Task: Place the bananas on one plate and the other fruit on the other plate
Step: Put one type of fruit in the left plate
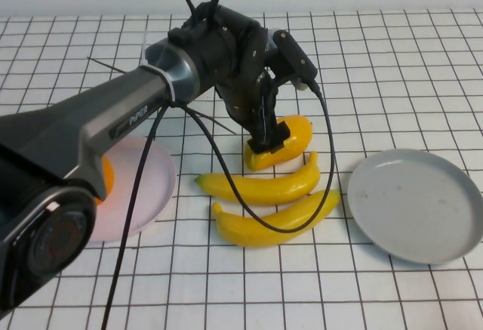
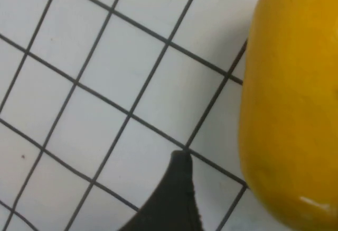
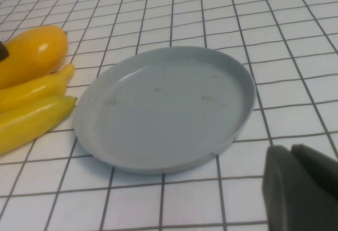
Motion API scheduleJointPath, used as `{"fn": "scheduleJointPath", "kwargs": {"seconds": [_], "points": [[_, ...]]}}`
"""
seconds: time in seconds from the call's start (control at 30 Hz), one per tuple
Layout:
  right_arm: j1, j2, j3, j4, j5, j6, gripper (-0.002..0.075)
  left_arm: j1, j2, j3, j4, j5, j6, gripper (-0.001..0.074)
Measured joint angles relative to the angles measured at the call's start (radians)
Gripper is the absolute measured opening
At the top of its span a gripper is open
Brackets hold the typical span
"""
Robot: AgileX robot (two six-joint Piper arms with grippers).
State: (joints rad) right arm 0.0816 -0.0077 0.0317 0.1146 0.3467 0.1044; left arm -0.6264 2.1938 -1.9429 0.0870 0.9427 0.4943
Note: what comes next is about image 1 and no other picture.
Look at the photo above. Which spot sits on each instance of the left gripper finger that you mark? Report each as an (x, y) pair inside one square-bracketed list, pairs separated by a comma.
[(283, 132), (264, 147)]

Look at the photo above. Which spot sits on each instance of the black zip tie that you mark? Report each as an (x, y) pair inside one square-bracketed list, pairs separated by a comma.
[(211, 119)]

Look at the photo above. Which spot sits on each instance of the yellow mango with green tip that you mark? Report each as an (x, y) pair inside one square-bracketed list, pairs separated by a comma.
[(298, 135)]

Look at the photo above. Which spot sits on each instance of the orange mango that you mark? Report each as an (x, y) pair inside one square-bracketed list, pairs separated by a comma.
[(107, 179)]

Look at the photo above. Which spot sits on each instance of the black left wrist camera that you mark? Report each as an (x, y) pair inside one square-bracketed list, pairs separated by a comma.
[(296, 56)]

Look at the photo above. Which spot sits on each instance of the pink round plate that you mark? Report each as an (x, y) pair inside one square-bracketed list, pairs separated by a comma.
[(154, 179)]

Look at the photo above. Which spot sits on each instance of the thick yellow banana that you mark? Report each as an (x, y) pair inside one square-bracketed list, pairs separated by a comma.
[(241, 232)]

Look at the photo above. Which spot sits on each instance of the white checked tablecloth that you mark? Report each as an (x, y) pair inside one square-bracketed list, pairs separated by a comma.
[(241, 288)]

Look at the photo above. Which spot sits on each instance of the grey round plate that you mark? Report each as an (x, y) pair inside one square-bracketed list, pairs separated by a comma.
[(411, 205)]

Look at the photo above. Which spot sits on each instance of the slim yellow banana green tip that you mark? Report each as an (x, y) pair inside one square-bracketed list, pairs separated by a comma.
[(264, 190)]

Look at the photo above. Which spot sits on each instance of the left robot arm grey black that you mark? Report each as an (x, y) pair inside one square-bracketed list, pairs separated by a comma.
[(75, 133)]

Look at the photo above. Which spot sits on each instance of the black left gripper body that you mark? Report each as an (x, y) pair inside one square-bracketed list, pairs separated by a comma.
[(251, 107)]

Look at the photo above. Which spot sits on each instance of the white zip tie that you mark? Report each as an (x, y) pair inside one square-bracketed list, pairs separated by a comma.
[(167, 82)]

